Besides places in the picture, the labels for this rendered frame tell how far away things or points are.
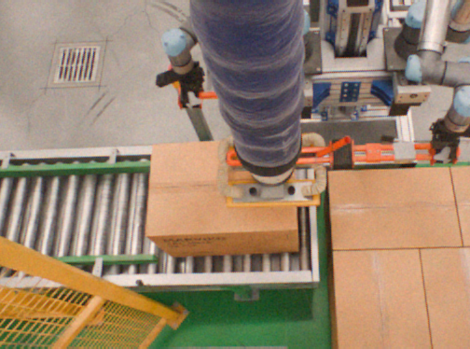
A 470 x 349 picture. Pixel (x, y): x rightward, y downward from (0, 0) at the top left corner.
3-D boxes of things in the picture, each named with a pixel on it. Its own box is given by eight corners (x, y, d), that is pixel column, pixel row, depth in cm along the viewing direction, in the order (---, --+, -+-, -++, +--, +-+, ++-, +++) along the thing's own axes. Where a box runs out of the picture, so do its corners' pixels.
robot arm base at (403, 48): (392, 33, 203) (395, 18, 194) (427, 32, 203) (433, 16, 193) (395, 62, 197) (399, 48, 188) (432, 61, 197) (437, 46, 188)
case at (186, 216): (171, 257, 220) (145, 236, 184) (175, 177, 236) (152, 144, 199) (298, 252, 218) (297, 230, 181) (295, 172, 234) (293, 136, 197)
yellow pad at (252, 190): (227, 208, 173) (224, 204, 168) (228, 183, 177) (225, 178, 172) (319, 205, 171) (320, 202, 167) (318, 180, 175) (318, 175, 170)
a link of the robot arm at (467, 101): (488, 84, 132) (485, 110, 128) (475, 104, 142) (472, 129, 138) (459, 79, 133) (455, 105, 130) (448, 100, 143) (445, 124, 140)
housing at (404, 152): (393, 164, 165) (395, 160, 161) (391, 146, 168) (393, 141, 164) (413, 163, 165) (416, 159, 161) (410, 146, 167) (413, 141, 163)
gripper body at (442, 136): (427, 130, 157) (436, 111, 146) (453, 129, 157) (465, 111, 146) (431, 150, 154) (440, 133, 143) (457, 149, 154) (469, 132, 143)
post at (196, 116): (211, 167, 297) (169, 79, 205) (212, 158, 300) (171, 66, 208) (222, 167, 297) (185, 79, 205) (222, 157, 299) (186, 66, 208)
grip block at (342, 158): (329, 171, 166) (330, 164, 160) (328, 146, 169) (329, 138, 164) (353, 170, 165) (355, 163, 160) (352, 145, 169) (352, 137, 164)
